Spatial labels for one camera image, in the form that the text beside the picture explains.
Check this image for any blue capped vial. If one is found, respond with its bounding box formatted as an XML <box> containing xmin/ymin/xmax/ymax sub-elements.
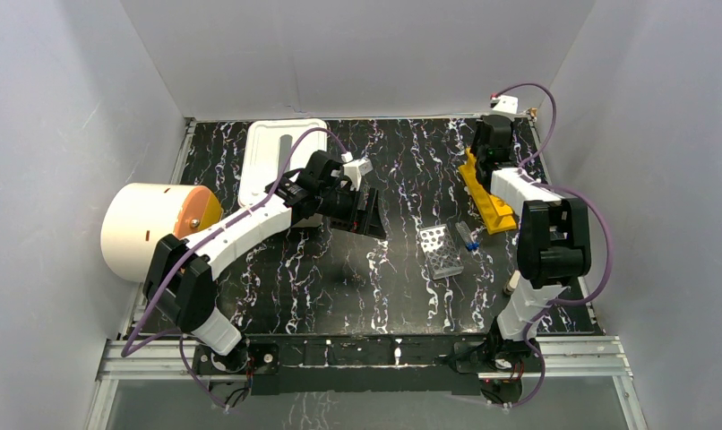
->
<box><xmin>455</xmin><ymin>221</ymin><xmax>479</xmax><ymax>252</ymax></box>

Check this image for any white bin lid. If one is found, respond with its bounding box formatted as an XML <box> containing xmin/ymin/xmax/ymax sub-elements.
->
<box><xmin>237</xmin><ymin>118</ymin><xmax>327</xmax><ymax>207</ymax></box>

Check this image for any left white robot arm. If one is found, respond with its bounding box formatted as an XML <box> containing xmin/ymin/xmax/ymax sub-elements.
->
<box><xmin>143</xmin><ymin>150</ymin><xmax>386</xmax><ymax>373</ymax></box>

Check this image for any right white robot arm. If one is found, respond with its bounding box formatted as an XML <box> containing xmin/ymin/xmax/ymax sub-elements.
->
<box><xmin>469</xmin><ymin>115</ymin><xmax>591</xmax><ymax>371</ymax></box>

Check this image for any beige plastic bin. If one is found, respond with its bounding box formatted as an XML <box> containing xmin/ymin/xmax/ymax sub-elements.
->
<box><xmin>290</xmin><ymin>210</ymin><xmax>323</xmax><ymax>228</ymax></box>

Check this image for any metal perforated tube rack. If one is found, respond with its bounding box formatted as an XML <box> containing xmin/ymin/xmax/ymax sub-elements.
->
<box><xmin>418</xmin><ymin>224</ymin><xmax>464</xmax><ymax>280</ymax></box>

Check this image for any yellow test tube rack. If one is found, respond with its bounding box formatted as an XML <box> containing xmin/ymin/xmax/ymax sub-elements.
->
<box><xmin>459</xmin><ymin>149</ymin><xmax>518</xmax><ymax>235</ymax></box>

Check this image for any white cylindrical centrifuge drum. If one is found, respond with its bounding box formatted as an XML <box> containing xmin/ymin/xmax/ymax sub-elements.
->
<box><xmin>100</xmin><ymin>183</ymin><xmax>223</xmax><ymax>282</ymax></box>

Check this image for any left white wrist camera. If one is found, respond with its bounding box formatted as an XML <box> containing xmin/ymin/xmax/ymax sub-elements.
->
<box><xmin>340</xmin><ymin>151</ymin><xmax>373</xmax><ymax>191</ymax></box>

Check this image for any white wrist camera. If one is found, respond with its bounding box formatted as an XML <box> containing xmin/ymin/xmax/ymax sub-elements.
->
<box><xmin>490</xmin><ymin>94</ymin><xmax>519</xmax><ymax>116</ymax></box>
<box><xmin>340</xmin><ymin>151</ymin><xmax>373</xmax><ymax>191</ymax></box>

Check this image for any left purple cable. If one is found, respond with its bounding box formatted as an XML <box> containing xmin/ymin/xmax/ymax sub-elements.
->
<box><xmin>120</xmin><ymin>127</ymin><xmax>353</xmax><ymax>410</ymax></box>

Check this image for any purple cable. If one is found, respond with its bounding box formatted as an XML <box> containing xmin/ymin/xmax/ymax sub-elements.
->
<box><xmin>120</xmin><ymin>127</ymin><xmax>353</xmax><ymax>410</ymax></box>
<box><xmin>494</xmin><ymin>82</ymin><xmax>615</xmax><ymax>409</ymax></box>

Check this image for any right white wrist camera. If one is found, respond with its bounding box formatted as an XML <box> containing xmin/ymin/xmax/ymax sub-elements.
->
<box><xmin>490</xmin><ymin>94</ymin><xmax>519</xmax><ymax>116</ymax></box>

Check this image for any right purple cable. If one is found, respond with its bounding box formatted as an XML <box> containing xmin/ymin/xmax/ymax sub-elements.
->
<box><xmin>494</xmin><ymin>82</ymin><xmax>615</xmax><ymax>409</ymax></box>

